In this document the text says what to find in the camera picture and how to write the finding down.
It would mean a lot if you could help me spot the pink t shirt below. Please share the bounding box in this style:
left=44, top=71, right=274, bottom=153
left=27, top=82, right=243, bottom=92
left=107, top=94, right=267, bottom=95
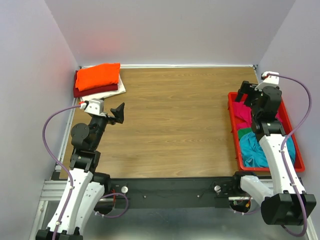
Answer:
left=233, top=101, right=283, bottom=130

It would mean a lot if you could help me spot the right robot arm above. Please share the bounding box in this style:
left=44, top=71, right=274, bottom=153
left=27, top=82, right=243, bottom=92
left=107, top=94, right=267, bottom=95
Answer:
left=235, top=81, right=317, bottom=226

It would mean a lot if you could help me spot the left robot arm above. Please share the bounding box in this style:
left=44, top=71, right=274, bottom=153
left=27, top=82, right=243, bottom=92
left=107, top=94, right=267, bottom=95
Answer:
left=35, top=99, right=125, bottom=240

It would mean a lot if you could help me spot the white folded t shirt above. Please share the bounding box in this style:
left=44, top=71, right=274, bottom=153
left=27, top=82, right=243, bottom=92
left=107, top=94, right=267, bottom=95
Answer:
left=79, top=76, right=126, bottom=101

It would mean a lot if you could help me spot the red plastic bin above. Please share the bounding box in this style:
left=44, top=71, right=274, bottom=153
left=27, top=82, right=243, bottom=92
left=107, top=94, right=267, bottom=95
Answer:
left=228, top=92, right=305, bottom=173

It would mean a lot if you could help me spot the green t shirt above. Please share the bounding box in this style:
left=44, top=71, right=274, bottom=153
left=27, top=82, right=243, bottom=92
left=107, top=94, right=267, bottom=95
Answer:
left=237, top=127, right=255, bottom=141

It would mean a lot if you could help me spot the dark red folded t shirt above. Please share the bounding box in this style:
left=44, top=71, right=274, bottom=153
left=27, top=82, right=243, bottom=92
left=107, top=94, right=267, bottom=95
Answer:
left=73, top=70, right=118, bottom=98

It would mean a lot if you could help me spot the orange folded t shirt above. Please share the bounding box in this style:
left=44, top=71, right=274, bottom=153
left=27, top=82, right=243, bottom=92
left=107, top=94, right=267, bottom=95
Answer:
left=75, top=63, right=121, bottom=92

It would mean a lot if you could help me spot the teal t shirt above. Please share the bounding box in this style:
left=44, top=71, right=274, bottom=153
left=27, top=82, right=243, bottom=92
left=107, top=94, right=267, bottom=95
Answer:
left=239, top=132, right=297, bottom=169

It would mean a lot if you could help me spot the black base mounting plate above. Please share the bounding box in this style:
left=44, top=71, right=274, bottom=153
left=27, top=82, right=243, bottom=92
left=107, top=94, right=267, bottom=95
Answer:
left=99, top=176, right=261, bottom=210

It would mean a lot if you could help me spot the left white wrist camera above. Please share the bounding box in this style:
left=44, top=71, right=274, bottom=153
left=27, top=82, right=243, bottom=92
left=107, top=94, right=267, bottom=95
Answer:
left=79, top=98, right=107, bottom=117

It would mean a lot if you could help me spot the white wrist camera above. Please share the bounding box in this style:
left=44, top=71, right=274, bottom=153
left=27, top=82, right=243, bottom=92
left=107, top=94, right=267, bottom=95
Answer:
left=254, top=71, right=279, bottom=92
left=79, top=98, right=107, bottom=117

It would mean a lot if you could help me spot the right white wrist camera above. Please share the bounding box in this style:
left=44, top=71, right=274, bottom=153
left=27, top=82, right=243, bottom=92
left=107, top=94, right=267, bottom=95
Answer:
left=254, top=71, right=279, bottom=92

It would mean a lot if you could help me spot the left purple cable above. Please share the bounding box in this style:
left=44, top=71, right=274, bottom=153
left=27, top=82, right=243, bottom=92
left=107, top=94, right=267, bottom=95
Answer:
left=42, top=104, right=83, bottom=240

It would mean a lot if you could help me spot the aluminium frame rail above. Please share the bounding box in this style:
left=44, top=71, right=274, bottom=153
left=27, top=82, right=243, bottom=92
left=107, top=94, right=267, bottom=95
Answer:
left=40, top=180, right=67, bottom=201

